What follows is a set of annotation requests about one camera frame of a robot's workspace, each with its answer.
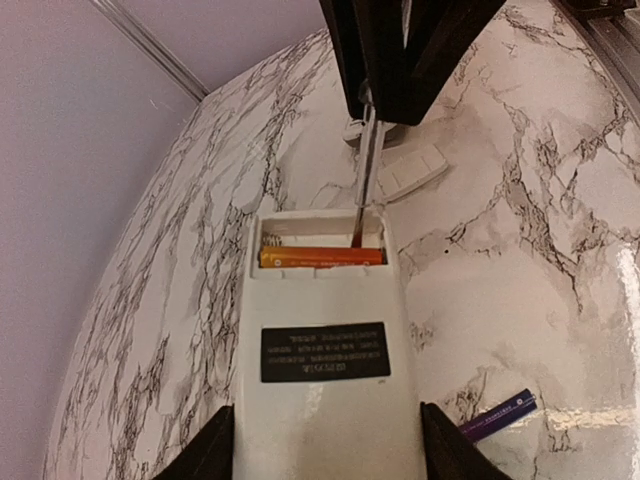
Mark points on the white remote control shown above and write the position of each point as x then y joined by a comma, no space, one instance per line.
325,382

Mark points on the clear handle screwdriver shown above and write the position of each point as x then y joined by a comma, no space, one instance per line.
371,142

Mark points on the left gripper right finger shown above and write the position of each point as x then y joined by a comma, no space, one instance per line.
449,454

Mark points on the small white AC remote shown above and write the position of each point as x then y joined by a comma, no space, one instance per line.
354,129

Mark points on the orange battery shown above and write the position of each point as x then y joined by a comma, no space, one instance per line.
318,257

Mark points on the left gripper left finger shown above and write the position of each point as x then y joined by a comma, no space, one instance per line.
209,455

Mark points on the front aluminium rail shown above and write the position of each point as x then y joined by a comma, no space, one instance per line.
611,29

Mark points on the purple battery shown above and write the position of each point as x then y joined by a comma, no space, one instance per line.
499,417

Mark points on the right aluminium frame post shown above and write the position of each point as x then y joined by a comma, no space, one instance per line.
144,40

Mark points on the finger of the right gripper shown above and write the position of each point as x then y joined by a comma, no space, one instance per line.
440,33
368,41

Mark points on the white battery cover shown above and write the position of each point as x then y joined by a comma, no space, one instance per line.
405,169

